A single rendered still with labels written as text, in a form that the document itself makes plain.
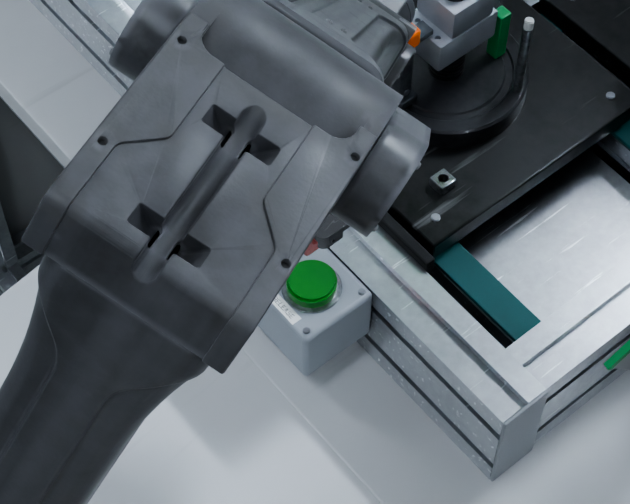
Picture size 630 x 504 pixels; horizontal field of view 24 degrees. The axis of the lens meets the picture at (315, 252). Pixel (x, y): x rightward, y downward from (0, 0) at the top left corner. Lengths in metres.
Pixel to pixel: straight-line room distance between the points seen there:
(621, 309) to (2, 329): 0.52
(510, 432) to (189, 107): 0.69
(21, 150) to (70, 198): 1.61
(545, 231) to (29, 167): 1.01
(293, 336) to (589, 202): 0.30
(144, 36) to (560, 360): 0.68
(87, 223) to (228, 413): 0.77
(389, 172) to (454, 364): 0.63
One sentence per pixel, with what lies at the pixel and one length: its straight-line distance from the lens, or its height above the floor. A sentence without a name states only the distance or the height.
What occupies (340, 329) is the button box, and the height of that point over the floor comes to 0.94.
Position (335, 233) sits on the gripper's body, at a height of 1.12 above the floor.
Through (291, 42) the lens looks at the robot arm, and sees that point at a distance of 0.49.
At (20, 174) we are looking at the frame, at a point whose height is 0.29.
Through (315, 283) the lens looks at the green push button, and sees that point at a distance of 1.13.
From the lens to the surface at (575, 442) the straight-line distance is 1.21.
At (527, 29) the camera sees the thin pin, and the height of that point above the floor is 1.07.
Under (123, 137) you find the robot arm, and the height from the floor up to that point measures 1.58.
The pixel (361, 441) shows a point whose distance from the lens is 1.19.
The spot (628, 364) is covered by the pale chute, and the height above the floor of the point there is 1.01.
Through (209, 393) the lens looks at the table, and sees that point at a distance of 1.22.
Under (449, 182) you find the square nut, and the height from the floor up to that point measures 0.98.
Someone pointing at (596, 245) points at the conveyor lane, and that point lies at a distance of 1.24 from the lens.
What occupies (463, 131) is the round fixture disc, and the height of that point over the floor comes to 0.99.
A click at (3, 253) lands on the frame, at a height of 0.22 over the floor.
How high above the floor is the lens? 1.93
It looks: 57 degrees down
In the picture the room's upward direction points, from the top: straight up
